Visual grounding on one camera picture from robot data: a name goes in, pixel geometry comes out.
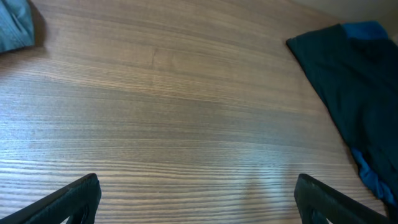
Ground grey shorts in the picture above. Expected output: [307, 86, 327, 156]
[1, 0, 35, 53]

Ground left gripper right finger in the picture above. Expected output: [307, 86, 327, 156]
[294, 174, 392, 224]

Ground dark navy garment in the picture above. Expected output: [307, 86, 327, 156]
[285, 23, 398, 218]

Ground blue garment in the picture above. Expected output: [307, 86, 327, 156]
[342, 21, 397, 208]

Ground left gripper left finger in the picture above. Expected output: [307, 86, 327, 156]
[1, 173, 101, 224]

